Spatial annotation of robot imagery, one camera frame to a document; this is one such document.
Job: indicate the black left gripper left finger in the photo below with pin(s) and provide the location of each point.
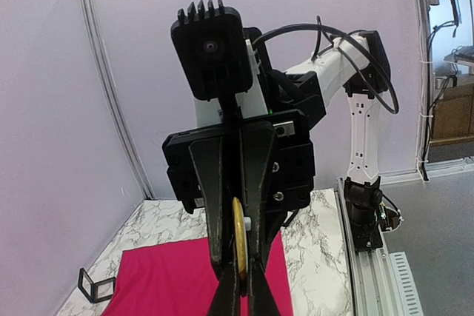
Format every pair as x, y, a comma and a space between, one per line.
226, 300

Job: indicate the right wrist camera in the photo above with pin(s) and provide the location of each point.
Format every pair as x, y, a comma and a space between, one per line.
219, 62

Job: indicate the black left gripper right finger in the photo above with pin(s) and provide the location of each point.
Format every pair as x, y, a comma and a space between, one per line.
260, 298

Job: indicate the cardboard box outside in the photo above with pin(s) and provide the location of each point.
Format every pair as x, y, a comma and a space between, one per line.
453, 116

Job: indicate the aluminium front frame rail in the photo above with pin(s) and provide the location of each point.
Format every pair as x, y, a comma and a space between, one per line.
381, 283

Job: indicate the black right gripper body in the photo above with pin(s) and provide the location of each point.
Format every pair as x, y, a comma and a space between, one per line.
293, 171

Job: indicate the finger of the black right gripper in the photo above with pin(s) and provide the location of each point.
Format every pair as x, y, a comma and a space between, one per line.
258, 148
212, 160

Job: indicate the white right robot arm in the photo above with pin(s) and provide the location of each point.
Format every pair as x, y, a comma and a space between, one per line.
360, 66

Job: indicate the black brooch box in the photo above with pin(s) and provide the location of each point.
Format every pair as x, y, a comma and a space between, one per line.
96, 291

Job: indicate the magenta t-shirt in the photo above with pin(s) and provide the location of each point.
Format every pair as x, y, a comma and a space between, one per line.
174, 278

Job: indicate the aluminium right corner post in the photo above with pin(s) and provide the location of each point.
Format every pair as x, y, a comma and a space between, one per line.
100, 56

